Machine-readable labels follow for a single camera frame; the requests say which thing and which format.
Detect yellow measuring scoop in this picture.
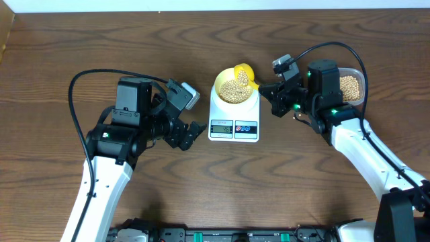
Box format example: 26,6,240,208
233,63,259,90

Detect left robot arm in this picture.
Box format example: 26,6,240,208
61,77,207,241

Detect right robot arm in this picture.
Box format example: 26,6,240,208
259,55,429,241

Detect white digital kitchen scale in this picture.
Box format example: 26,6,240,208
208,85,260,143

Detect soybeans in bowl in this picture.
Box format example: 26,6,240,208
218,80,253,104

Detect pale yellow bowl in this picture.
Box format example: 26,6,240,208
214,67,256,104

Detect soybeans pile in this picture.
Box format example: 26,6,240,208
340,76,360,102

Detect clear plastic container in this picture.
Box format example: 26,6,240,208
339,68,366,106

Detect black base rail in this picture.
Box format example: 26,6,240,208
105,218,338,242

